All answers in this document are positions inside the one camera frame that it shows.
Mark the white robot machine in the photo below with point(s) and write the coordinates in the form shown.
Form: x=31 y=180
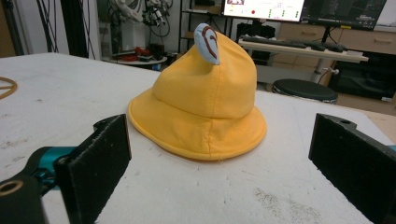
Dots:
x=130 y=21

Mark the yellow bucket hat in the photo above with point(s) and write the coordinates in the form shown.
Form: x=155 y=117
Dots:
x=199 y=109

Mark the black keyboard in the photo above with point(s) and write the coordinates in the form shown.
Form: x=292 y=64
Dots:
x=274 y=42

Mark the wooden drawer cabinet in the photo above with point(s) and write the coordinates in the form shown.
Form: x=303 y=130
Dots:
x=367 y=40

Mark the bright computer monitor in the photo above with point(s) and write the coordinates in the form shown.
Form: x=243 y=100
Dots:
x=264 y=8

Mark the black round stool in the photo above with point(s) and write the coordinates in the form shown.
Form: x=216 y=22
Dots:
x=303 y=89

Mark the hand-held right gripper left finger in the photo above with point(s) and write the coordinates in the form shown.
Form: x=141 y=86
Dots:
x=96 y=168

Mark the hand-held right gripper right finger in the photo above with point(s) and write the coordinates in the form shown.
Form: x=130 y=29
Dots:
x=355 y=155

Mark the dark computer monitor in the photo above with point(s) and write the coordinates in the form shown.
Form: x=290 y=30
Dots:
x=345 y=12

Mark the black curtain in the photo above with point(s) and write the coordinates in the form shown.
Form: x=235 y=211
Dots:
x=74 y=28

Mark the round white side table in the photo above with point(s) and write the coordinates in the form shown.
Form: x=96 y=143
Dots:
x=137 y=61

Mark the black metal shelf rack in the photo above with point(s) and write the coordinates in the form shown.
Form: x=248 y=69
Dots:
x=199 y=21

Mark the black computer mouse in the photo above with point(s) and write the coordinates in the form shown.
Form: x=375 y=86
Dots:
x=334 y=47

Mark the white desk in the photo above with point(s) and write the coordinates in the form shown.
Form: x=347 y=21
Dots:
x=299 y=53

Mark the red tool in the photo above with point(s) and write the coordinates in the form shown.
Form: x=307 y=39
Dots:
x=140 y=51

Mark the black case under desk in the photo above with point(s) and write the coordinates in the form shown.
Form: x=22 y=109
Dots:
x=364 y=77

